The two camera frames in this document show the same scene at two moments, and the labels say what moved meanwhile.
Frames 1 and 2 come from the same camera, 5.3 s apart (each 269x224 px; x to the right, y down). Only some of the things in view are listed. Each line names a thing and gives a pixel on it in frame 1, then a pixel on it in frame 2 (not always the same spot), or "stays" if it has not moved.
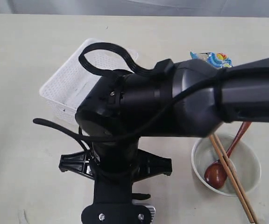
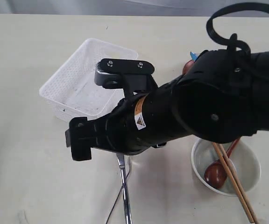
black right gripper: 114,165 to 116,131
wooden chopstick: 237,181 stays
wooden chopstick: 215,145 stays
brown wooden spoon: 215,174 stays
